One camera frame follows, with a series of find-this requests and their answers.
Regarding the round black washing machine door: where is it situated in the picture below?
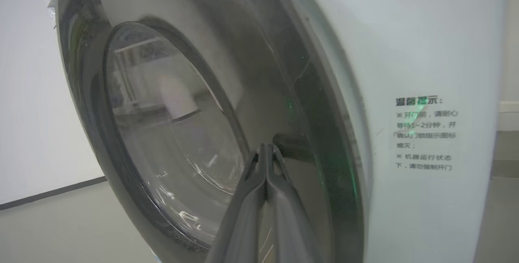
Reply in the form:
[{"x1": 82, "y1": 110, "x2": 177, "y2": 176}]
[{"x1": 55, "y1": 0, "x2": 371, "y2": 263}]

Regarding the clear warning text sticker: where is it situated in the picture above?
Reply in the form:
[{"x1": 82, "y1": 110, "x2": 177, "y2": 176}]
[{"x1": 392, "y1": 95, "x2": 461, "y2": 173}]

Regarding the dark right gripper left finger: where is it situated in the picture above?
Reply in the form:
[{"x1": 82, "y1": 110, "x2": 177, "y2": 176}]
[{"x1": 205, "y1": 143, "x2": 268, "y2": 263}]

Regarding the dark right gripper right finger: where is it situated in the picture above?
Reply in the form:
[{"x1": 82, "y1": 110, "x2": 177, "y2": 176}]
[{"x1": 266, "y1": 143, "x2": 325, "y2": 263}]

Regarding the white front-load washing machine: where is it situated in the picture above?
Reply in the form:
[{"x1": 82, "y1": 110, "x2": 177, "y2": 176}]
[{"x1": 280, "y1": 0, "x2": 510, "y2": 263}]

